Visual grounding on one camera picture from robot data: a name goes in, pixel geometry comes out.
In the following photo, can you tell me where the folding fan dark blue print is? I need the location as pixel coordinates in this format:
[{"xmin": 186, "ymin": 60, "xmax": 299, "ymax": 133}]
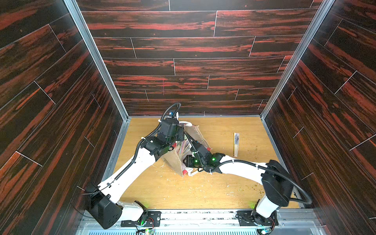
[{"xmin": 234, "ymin": 133, "xmax": 240, "ymax": 157}]

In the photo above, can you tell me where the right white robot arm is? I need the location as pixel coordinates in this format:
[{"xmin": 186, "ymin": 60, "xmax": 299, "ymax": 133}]
[{"xmin": 182, "ymin": 142, "xmax": 294, "ymax": 220}]

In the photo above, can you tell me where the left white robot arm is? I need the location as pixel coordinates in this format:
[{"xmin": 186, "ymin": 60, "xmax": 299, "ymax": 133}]
[{"xmin": 85, "ymin": 117, "xmax": 186, "ymax": 229}]

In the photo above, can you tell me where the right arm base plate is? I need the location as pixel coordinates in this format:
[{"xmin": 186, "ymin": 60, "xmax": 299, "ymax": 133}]
[{"xmin": 236, "ymin": 210, "xmax": 279, "ymax": 227}]

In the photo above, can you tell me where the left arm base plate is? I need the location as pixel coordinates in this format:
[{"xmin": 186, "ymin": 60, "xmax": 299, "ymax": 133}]
[{"xmin": 120, "ymin": 211, "xmax": 162, "ymax": 228}]

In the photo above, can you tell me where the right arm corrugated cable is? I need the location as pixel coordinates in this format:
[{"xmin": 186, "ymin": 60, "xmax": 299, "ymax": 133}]
[{"xmin": 184, "ymin": 132, "xmax": 312, "ymax": 205}]

